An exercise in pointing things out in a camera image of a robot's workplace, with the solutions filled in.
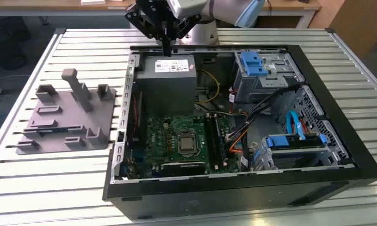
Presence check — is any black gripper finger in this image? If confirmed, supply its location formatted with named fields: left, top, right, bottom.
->
left=124, top=9, right=168, bottom=57
left=167, top=14, right=201, bottom=57

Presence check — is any black RAM slot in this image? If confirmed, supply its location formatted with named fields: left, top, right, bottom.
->
left=205, top=113, right=220, bottom=169

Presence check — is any grey power supply unit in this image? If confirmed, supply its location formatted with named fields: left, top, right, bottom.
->
left=135, top=55, right=199, bottom=117

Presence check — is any blue plastic drive carrier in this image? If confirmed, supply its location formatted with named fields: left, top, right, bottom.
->
left=241, top=51, right=269, bottom=76

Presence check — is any wooden desk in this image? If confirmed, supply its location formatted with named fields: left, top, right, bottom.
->
left=0, top=0, right=321, bottom=29

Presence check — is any grey metal drive cage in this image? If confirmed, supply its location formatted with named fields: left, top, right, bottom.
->
left=233, top=50, right=305, bottom=103

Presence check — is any green motherboard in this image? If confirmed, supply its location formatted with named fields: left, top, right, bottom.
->
left=121, top=114, right=243, bottom=179

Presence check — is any black CPU socket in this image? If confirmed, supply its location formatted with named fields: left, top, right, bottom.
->
left=175, top=129, right=200, bottom=158

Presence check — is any grey parts rack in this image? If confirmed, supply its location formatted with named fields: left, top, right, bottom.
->
left=15, top=68, right=119, bottom=156

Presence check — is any silver CPU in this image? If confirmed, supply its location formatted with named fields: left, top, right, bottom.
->
left=179, top=137, right=196, bottom=151

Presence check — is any metal socket cover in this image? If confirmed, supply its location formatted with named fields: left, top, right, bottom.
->
left=176, top=135, right=199, bottom=156

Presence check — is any black office chair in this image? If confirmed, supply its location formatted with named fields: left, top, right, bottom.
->
left=0, top=16, right=32, bottom=71

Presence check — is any black graphics card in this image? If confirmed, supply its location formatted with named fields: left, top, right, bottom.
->
left=159, top=161, right=208, bottom=177

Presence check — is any hard disk in blue carrier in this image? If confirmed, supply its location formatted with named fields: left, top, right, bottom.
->
left=265, top=133, right=327, bottom=149

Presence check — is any wooden cabinet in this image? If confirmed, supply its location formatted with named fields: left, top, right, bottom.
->
left=328, top=0, right=377, bottom=59

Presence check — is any grey metal disk bay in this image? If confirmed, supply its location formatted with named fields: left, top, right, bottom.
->
left=260, top=133, right=356, bottom=170

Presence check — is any black PC case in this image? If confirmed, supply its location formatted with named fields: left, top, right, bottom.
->
left=101, top=44, right=377, bottom=221

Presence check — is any yellow wire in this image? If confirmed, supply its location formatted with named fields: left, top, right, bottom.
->
left=196, top=69, right=221, bottom=103

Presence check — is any black white wire bundle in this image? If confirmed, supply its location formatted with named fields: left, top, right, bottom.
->
left=193, top=103, right=249, bottom=117

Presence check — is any orange wire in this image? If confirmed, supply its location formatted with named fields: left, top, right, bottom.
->
left=229, top=136, right=249, bottom=153

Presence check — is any blue SATA cable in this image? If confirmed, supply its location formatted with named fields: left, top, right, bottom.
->
left=285, top=110, right=305, bottom=141

